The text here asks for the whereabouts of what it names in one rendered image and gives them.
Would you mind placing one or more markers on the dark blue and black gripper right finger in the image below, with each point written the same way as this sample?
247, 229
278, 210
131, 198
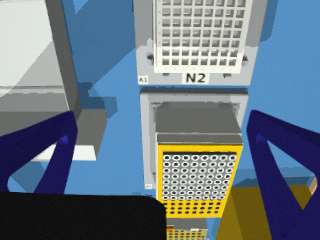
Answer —
286, 219

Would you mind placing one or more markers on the blue flat mat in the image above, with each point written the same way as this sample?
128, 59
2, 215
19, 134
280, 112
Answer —
285, 84

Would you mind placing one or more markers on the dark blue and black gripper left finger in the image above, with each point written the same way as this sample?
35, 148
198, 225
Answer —
20, 147

